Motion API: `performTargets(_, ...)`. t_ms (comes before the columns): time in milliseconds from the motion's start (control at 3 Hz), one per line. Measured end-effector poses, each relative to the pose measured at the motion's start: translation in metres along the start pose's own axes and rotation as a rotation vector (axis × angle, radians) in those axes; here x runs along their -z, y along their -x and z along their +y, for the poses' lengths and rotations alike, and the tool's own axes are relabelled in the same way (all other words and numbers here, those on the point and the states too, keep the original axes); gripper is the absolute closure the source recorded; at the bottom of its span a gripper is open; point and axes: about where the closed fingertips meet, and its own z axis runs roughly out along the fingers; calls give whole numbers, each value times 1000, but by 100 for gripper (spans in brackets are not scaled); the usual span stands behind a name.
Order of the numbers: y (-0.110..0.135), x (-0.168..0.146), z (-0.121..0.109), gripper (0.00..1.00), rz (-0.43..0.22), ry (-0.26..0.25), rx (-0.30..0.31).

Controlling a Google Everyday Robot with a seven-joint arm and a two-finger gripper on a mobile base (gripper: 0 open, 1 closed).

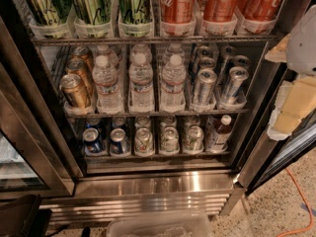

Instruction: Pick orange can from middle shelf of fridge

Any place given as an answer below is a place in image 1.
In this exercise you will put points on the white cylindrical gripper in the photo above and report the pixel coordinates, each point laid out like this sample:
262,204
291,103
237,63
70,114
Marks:
302,46

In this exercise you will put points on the orange soda can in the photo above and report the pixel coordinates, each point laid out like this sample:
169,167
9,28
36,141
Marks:
78,66
75,91
85,53

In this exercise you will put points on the front right silver slim can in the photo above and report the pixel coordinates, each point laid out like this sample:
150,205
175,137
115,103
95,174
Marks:
237,76

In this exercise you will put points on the silver slim can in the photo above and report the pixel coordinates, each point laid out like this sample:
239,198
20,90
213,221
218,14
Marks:
203,87
237,76

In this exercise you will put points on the right red Coca-Cola can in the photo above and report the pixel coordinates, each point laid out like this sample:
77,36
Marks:
261,10

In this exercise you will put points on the red coca-cola can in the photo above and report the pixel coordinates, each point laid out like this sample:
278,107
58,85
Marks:
219,11
261,10
176,11

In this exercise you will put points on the front left silver slim can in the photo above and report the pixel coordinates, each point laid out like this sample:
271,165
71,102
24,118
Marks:
203,87

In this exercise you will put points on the middle red Coca-Cola can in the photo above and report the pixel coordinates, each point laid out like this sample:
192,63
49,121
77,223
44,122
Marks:
219,11

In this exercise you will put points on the right green white soda can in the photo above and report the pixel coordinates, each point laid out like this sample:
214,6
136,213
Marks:
193,138

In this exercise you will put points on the green white soda can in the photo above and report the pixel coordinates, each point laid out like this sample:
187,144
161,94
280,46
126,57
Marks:
169,140
193,138
143,141

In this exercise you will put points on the left red Coca-Cola can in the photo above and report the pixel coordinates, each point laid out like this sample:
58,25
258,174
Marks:
176,11

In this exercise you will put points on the middle green white soda can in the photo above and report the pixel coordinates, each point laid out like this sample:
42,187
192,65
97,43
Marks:
169,140

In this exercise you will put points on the left green white soda can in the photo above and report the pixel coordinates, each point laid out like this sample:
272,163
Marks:
143,141

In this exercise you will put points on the right green LaCroix can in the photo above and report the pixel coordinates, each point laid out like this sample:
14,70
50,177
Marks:
135,12

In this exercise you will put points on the green lacroix can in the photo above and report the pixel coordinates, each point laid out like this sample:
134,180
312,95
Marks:
135,12
93,12
50,12

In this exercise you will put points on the stainless steel fridge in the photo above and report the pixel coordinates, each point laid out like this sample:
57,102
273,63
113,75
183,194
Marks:
82,189

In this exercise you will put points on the blue pepsi can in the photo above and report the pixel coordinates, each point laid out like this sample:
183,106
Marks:
93,141
119,142

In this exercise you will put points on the left blue Pepsi can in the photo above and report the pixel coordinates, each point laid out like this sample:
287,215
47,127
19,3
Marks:
93,141

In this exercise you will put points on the middle green LaCroix can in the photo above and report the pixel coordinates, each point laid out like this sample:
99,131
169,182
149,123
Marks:
93,12

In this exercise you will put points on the left green LaCroix can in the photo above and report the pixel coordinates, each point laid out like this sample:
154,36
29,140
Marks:
50,12

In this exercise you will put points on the juice bottle white cap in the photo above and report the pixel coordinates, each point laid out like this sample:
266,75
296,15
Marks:
219,133

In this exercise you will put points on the front right water bottle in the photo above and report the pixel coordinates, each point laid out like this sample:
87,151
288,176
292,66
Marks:
173,77

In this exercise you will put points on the water bottle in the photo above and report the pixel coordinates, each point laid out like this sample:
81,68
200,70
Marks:
105,77
173,77
141,84

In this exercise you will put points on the front middle water bottle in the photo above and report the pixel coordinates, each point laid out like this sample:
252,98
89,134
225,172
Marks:
141,84

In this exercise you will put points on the front left water bottle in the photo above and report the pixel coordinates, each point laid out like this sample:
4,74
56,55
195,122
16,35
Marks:
105,77

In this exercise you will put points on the black object bottom left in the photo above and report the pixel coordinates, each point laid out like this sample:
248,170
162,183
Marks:
23,217

